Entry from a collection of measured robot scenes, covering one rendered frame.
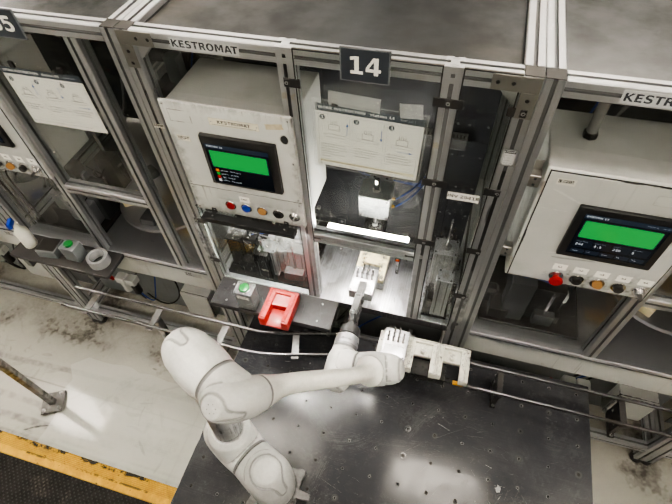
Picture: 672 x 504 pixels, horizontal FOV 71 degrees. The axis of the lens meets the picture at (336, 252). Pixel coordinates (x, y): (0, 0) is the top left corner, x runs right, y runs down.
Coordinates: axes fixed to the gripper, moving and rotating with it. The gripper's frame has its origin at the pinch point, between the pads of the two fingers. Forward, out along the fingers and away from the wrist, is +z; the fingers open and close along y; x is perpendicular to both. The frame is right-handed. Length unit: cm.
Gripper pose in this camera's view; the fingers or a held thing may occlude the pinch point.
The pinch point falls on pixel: (361, 292)
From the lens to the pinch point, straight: 188.6
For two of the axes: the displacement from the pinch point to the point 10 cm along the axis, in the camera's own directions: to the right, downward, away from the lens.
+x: -9.6, -1.9, 2.0
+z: 2.7, -7.6, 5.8
